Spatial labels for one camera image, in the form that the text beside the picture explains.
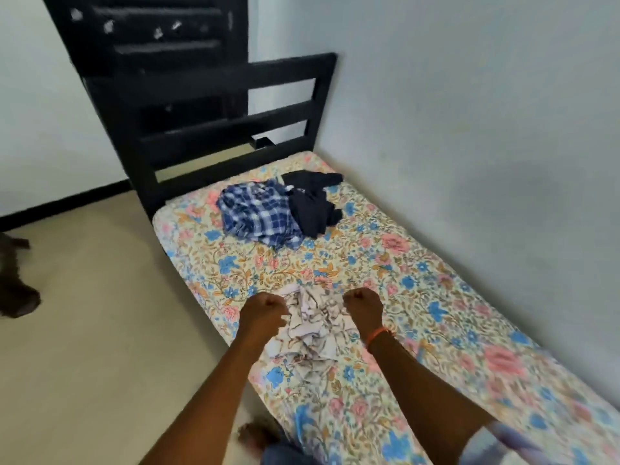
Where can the person's left hand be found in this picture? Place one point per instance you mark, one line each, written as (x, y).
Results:
(261, 314)

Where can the person's right hand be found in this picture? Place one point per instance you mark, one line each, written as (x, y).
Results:
(365, 309)

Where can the person's left fingers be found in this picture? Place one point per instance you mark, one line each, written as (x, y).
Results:
(278, 312)

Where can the person's right fingers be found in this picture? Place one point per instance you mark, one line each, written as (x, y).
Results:
(352, 301)

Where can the white patterned cloth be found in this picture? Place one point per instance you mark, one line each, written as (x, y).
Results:
(315, 329)

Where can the person's right forearm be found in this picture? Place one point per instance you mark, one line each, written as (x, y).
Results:
(426, 397)

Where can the person's left forearm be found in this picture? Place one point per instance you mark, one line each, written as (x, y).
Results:
(218, 397)

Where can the orange wrist band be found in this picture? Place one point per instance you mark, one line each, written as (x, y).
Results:
(379, 336)

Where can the floral mattress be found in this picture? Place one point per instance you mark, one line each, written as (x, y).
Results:
(411, 295)

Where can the blue plaid shirt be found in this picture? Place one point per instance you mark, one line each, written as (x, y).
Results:
(259, 215)

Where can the dark navy garment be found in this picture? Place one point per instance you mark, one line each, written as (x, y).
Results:
(310, 208)

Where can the person's foot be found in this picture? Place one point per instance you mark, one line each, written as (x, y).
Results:
(259, 438)

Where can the person's blue shorts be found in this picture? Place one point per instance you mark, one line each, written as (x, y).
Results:
(286, 455)

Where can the black slatted bed headboard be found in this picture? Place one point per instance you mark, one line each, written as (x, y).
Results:
(218, 125)

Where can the person's light shirt sleeve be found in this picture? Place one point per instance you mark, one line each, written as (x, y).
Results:
(503, 445)

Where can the dark brown furry animal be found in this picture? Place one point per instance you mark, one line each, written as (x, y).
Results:
(14, 290)

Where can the black panelled door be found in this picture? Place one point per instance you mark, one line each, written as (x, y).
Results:
(160, 38)

